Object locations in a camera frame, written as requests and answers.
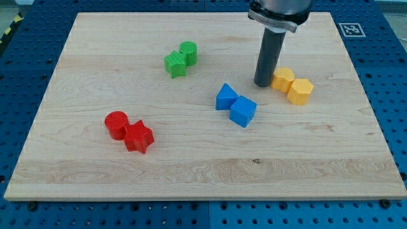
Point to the yellow heart block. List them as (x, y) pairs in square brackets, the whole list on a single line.
[(282, 79)]

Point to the yellow hexagon block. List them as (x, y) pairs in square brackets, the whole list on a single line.
[(300, 91)]

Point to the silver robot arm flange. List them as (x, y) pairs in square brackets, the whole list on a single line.
[(280, 16)]

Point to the blue triangle block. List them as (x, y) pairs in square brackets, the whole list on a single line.
[(226, 97)]

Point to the blue cube block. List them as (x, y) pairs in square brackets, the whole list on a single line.
[(242, 111)]

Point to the green star block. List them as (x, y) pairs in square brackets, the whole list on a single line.
[(175, 64)]

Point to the light wooden board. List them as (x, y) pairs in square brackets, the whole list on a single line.
[(332, 148)]

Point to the green cylinder block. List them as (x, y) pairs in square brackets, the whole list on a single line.
[(191, 50)]

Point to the red star block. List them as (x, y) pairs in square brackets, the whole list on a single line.
[(138, 137)]

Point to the red cylinder block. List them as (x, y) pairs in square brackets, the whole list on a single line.
[(115, 123)]

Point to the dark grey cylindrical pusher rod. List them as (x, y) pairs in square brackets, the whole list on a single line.
[(269, 52)]

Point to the black white fiducial marker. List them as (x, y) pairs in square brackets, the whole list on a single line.
[(352, 30)]

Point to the black bolt left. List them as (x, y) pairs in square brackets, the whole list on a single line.
[(32, 206)]

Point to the black bolt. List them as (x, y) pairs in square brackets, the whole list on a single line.
[(385, 204), (32, 206)]

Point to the black bolt right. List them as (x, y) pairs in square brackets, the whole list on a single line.
[(385, 204)]

